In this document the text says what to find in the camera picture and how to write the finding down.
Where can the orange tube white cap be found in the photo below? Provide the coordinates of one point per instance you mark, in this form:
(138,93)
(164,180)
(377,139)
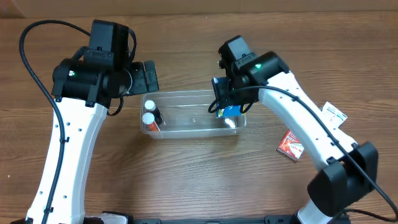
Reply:
(149,120)

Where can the dark bottle white cap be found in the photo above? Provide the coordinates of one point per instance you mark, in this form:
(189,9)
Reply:
(151,107)

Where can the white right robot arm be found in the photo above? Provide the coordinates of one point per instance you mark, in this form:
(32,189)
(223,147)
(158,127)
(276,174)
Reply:
(346,170)

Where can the clear plastic container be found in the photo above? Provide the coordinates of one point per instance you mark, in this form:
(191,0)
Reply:
(185,115)

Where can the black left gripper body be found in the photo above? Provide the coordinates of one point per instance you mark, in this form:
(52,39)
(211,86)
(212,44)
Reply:
(150,76)

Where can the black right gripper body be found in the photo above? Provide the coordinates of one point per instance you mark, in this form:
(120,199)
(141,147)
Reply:
(219,92)

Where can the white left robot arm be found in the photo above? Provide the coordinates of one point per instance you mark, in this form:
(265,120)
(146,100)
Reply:
(84,86)

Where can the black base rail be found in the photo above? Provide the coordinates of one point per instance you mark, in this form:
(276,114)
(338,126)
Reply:
(217,220)

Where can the red sachet packet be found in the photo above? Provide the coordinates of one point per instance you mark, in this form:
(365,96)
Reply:
(290,146)

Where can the blue Vicks VapoDrops packet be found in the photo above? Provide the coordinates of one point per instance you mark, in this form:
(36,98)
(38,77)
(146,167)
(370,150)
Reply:
(220,86)

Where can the white bandage box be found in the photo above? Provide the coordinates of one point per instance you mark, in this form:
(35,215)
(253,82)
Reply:
(333,115)

